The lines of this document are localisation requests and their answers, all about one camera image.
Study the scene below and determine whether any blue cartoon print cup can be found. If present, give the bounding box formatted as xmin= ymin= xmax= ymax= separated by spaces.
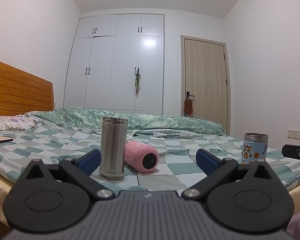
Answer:
xmin=240 ymin=133 xmax=269 ymax=166

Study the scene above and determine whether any white wardrobe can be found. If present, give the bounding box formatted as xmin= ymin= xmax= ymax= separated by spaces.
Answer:
xmin=63 ymin=13 xmax=165 ymax=116

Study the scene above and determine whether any light wooden door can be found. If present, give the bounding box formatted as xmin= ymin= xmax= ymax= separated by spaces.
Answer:
xmin=180 ymin=35 xmax=231 ymax=136

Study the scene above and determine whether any stainless steel cup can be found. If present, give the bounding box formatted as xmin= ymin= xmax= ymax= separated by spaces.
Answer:
xmin=98 ymin=116 xmax=129 ymax=181

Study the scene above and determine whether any pink bottle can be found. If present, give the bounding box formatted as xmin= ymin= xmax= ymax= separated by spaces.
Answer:
xmin=125 ymin=140 xmax=160 ymax=174

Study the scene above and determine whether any wooden headboard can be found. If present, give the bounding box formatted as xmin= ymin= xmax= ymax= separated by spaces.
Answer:
xmin=0 ymin=57 xmax=54 ymax=117

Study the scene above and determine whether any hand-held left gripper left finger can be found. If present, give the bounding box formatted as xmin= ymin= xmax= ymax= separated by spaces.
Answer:
xmin=19 ymin=149 xmax=116 ymax=201

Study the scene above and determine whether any green floral quilt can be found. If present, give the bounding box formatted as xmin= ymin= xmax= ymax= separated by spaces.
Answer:
xmin=24 ymin=107 xmax=227 ymax=137

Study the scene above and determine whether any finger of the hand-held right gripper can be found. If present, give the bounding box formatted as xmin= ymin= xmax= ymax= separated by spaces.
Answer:
xmin=282 ymin=140 xmax=300 ymax=169

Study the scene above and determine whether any floral pillow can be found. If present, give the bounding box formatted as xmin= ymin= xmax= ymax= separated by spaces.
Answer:
xmin=0 ymin=114 xmax=38 ymax=134

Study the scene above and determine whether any brown hanging pouch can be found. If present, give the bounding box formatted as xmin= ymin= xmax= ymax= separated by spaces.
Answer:
xmin=183 ymin=98 xmax=194 ymax=117

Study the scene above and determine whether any checkered bed sheet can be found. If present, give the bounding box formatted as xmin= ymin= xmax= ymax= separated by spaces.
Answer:
xmin=0 ymin=122 xmax=300 ymax=191

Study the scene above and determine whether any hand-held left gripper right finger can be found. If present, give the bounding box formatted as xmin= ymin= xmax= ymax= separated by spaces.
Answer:
xmin=181 ymin=148 xmax=281 ymax=201

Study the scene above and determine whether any green hanging ornament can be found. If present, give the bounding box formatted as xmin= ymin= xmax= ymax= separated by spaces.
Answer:
xmin=133 ymin=67 xmax=142 ymax=96

